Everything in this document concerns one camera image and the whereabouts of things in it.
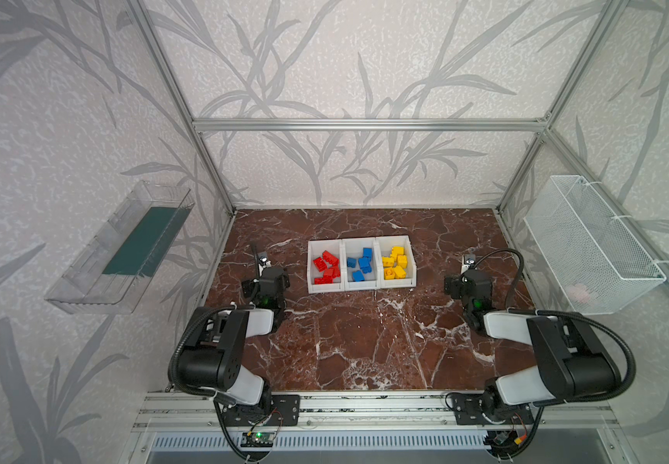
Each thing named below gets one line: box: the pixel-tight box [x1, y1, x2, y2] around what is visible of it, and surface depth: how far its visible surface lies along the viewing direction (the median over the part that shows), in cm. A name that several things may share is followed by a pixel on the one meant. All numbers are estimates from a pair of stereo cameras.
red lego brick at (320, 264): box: [313, 257, 327, 273], surface depth 104 cm
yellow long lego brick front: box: [389, 245, 406, 261], surface depth 104 cm
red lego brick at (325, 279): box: [314, 275, 334, 285], surface depth 98 cm
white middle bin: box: [341, 236, 380, 291], surface depth 101 cm
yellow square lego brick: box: [383, 267, 396, 281], surface depth 98 cm
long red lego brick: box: [321, 250, 340, 267], surface depth 104 cm
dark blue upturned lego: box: [358, 256, 373, 274], surface depth 102 cm
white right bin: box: [375, 234, 417, 290], surface depth 98 cm
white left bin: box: [307, 238, 346, 294], surface depth 98 cm
